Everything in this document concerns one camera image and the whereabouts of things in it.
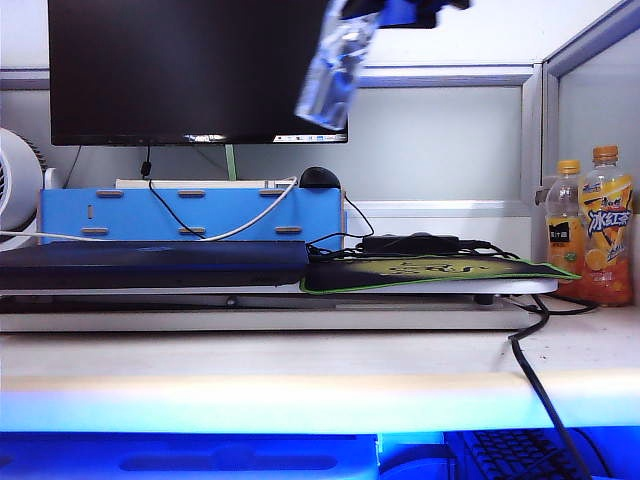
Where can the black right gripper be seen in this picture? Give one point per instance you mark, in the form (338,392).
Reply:
(452,3)

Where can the clear mineral water bottle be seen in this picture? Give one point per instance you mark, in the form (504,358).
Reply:
(332,75)

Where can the small orange juice bottle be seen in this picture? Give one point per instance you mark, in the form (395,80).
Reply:
(562,235)

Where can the large iced tea bottle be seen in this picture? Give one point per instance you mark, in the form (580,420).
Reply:
(607,235)

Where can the black computer mouse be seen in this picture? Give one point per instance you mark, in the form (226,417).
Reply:
(317,178)

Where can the black computer monitor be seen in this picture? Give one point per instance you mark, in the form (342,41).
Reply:
(190,70)

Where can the green monitor stand pole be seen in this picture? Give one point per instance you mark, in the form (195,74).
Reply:
(230,162)

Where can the black power adapter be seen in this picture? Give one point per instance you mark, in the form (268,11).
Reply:
(407,243)

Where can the blue wooden monitor riser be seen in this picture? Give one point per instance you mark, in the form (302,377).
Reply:
(225,212)

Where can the black green-edged mouse pad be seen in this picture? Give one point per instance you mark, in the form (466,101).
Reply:
(430,272)

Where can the white silver desk platform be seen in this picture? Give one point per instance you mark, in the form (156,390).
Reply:
(250,320)

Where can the dark blue keyboard cover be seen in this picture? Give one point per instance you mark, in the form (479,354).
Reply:
(150,262)

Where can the white desk fan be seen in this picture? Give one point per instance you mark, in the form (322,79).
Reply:
(17,195)

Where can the black keyboard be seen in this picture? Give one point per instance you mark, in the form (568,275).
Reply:
(515,452)

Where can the grey cubicle partition frame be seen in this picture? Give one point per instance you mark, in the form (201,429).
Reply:
(530,140)

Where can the white monitor base plate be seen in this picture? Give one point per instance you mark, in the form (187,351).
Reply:
(200,183)

